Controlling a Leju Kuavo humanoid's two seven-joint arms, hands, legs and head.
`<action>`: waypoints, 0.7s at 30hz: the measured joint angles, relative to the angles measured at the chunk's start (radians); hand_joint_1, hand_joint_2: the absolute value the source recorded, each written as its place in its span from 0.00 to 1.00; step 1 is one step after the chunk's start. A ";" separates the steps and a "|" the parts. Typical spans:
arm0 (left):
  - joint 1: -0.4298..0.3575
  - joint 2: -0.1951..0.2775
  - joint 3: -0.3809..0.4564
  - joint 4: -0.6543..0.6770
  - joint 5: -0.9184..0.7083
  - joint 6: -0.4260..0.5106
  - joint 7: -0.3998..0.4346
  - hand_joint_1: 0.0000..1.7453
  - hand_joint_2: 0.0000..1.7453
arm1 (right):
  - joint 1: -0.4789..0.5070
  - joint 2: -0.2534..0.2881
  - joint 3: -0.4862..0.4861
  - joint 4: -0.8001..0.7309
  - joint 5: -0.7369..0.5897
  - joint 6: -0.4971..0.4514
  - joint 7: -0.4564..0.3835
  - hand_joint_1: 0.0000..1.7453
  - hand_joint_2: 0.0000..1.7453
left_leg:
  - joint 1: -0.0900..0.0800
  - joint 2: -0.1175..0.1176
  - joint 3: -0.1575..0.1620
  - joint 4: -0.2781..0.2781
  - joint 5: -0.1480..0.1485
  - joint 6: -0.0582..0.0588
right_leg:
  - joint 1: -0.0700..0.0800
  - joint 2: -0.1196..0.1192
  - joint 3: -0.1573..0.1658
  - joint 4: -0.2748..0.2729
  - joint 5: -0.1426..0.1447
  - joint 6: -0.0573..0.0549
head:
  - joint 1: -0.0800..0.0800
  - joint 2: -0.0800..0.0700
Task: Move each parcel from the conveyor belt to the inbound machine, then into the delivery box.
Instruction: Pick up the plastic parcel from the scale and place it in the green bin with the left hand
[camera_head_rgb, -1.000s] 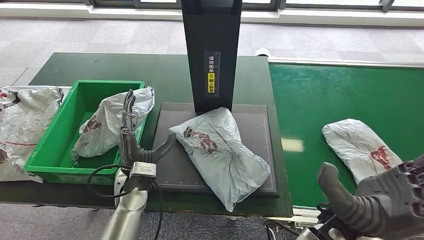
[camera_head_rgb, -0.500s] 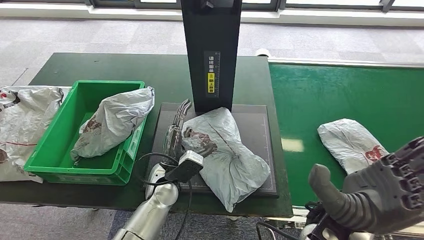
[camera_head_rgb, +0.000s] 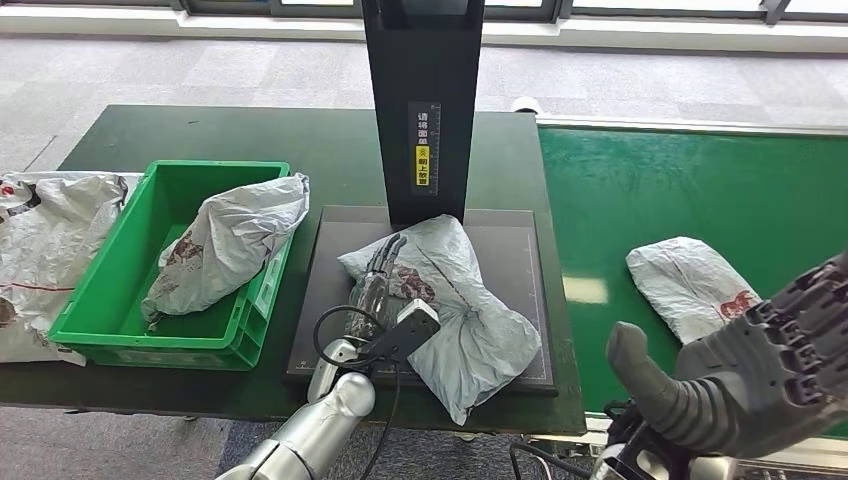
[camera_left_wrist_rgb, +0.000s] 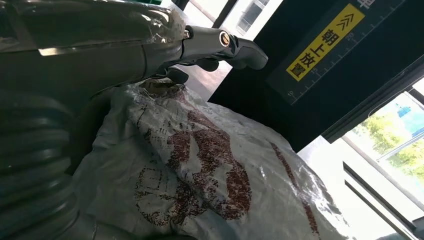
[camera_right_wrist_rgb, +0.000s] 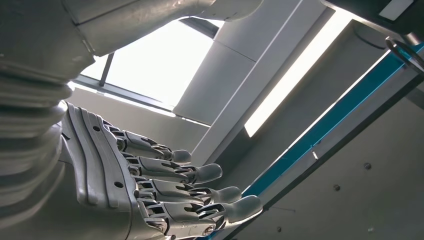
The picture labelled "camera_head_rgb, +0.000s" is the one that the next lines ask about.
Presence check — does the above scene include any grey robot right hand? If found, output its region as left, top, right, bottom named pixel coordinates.
left=606, top=251, right=848, bottom=460

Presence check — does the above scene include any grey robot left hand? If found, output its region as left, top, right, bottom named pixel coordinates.
left=347, top=233, right=409, bottom=340

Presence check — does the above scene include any grey poly mailer parcel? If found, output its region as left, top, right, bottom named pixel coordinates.
left=337, top=213, right=543, bottom=427
left=140, top=173, right=311, bottom=327

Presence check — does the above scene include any grey parcel with red print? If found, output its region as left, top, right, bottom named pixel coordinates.
left=625, top=236, right=763, bottom=346

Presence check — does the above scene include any green conveyor belt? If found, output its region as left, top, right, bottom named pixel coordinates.
left=537, top=125, right=848, bottom=439

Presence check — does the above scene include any black inbound scanner machine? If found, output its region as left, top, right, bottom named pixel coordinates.
left=286, top=0, right=558, bottom=397

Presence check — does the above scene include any yellow and black label sticker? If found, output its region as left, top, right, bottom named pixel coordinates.
left=408, top=101, right=442, bottom=197

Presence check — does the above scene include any dark green table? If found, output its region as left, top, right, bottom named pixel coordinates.
left=0, top=104, right=588, bottom=435

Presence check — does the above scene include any green plastic crate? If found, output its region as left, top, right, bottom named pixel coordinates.
left=48, top=160, right=293, bottom=371

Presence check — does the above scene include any large crumpled white sack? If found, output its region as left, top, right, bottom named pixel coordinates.
left=0, top=170, right=144, bottom=366

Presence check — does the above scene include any white window sill ledge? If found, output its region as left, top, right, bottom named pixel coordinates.
left=0, top=5, right=848, bottom=54

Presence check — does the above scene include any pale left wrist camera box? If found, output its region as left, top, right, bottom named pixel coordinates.
left=360, top=298, right=442, bottom=362

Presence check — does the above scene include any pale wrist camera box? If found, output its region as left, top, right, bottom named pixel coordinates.
left=360, top=298, right=442, bottom=362
left=589, top=423, right=697, bottom=480

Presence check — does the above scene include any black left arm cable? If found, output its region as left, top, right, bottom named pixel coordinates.
left=312, top=304, right=402, bottom=480

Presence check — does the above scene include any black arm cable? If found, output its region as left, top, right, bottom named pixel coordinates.
left=312, top=304, right=402, bottom=480
left=508, top=397, right=637, bottom=480

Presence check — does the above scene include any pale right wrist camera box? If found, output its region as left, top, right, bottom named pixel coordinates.
left=589, top=423, right=697, bottom=480

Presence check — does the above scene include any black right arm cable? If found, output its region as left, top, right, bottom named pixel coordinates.
left=508, top=397, right=637, bottom=480

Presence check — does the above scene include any aluminium conveyor frame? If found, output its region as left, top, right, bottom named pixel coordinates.
left=523, top=113, right=848, bottom=480

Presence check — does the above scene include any window with dark frame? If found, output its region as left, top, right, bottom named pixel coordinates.
left=0, top=0, right=848, bottom=26

